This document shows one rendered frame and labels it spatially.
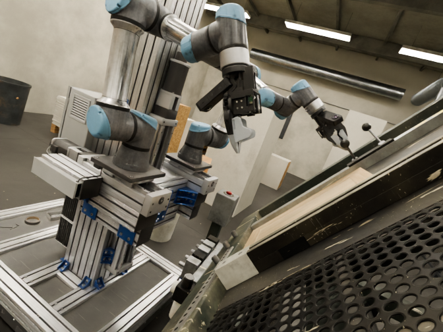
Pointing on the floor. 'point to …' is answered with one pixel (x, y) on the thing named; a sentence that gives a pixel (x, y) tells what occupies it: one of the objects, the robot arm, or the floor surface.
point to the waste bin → (12, 100)
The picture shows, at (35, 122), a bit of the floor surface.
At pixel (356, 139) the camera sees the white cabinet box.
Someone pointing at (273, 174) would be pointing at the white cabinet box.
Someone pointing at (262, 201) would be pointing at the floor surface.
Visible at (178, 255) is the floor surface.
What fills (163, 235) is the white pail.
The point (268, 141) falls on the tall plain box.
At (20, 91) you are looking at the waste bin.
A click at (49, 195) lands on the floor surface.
